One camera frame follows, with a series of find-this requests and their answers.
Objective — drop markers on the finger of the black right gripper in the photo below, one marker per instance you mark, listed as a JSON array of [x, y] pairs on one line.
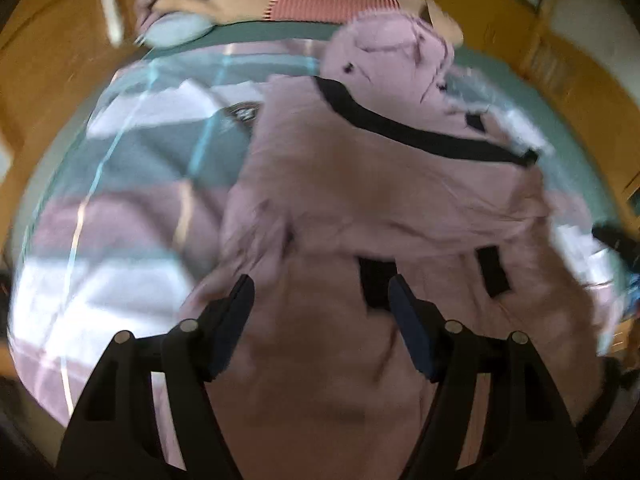
[[626, 246]]

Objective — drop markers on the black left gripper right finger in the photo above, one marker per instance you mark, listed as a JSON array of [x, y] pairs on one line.
[[527, 431]]

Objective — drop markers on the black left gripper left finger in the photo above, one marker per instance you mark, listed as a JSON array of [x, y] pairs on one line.
[[145, 413]]

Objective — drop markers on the pink hooded jacket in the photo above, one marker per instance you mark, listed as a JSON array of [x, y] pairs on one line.
[[366, 171]]

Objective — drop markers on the green quilted mattress cover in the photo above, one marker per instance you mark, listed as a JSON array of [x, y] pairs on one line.
[[280, 30]]

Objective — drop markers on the plaid patchwork duvet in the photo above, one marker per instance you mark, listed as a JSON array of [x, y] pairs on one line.
[[129, 222]]

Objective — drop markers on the wooden headboard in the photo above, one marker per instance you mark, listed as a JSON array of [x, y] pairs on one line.
[[55, 55]]

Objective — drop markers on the light blue neck pillow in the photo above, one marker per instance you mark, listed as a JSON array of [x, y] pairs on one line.
[[173, 30]]

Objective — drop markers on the large plush toy striped shirt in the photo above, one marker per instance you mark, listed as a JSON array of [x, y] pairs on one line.
[[225, 12]]

